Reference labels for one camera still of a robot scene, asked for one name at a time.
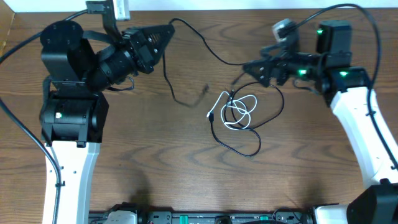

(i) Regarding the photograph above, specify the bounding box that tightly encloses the white USB cable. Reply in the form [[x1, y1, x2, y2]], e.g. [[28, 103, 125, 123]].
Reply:
[[206, 90, 259, 131]]

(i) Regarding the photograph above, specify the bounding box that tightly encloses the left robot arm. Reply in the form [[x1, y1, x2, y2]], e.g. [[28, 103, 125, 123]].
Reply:
[[40, 21, 175, 223]]

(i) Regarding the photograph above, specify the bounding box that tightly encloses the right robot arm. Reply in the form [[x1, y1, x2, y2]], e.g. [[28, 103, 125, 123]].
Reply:
[[243, 19, 397, 223]]

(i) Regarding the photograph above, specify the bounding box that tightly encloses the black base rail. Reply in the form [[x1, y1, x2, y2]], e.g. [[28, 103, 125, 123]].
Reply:
[[87, 202, 315, 224]]

